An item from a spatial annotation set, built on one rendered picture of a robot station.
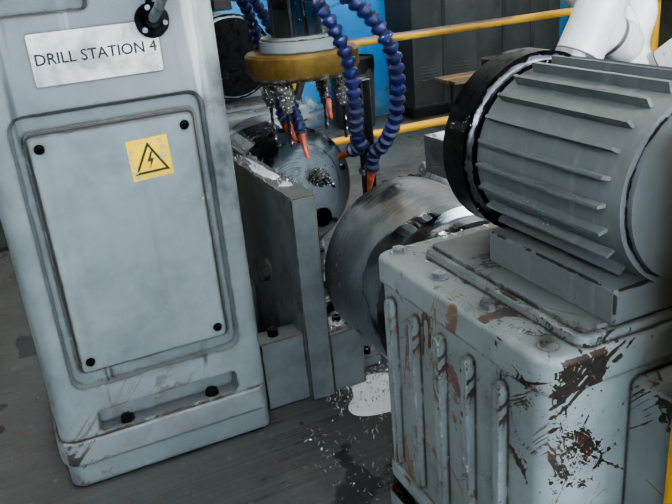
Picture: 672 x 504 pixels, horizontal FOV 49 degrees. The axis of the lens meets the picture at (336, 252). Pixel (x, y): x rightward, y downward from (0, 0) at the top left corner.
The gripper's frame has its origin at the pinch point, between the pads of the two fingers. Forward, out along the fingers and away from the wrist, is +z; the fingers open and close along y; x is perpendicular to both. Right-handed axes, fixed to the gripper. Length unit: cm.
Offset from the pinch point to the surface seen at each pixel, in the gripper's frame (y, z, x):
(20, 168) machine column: -11, 29, 82
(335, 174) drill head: 26.5, 18.2, 22.3
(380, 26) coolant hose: -17, -4, 47
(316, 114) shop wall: 514, 1, -194
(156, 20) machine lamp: -15, 7, 74
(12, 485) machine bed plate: -6, 75, 69
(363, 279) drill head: -27, 26, 41
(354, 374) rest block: -9, 46, 23
